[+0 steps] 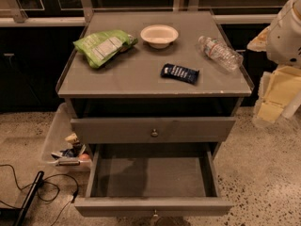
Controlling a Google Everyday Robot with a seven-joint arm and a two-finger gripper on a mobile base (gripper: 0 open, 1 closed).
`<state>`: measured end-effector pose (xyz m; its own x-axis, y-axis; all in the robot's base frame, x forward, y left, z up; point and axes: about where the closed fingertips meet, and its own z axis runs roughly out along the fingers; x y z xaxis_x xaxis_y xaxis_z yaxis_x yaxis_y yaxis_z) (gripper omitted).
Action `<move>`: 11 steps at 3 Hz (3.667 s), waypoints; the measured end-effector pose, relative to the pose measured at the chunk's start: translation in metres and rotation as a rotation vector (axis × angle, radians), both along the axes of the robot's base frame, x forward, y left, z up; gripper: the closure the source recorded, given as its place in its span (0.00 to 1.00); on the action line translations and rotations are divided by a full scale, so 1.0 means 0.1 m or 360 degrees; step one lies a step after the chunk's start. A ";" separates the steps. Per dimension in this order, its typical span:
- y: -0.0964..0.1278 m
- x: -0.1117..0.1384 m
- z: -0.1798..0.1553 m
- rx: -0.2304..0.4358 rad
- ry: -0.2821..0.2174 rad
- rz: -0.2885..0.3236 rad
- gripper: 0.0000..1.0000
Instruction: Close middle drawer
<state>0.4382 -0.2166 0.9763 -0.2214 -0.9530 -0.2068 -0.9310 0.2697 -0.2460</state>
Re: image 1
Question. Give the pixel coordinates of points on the green chip bag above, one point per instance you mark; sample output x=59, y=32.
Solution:
x=99, y=47

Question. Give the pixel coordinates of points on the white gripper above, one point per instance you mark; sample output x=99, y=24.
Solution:
x=284, y=40

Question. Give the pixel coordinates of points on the grey top drawer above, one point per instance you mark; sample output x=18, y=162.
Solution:
x=152, y=130

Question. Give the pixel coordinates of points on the black stand base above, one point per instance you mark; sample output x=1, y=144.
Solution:
x=15, y=216

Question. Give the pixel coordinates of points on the white paper bowl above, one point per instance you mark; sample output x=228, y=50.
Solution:
x=159, y=36

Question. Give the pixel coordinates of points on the clear plastic storage bin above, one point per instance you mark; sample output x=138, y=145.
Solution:
x=55, y=143

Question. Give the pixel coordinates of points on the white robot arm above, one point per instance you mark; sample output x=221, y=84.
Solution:
x=284, y=36

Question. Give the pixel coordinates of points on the dark blue snack bar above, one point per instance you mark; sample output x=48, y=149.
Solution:
x=180, y=73

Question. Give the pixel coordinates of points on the metal railing with glass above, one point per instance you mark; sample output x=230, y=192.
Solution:
x=15, y=13

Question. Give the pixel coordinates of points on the clear plastic water bottle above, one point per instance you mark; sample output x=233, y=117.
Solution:
x=220, y=53

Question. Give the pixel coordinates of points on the grey drawer cabinet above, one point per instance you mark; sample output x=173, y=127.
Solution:
x=130, y=85

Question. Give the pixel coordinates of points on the grey drawer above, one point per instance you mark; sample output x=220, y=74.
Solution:
x=152, y=130
x=152, y=180

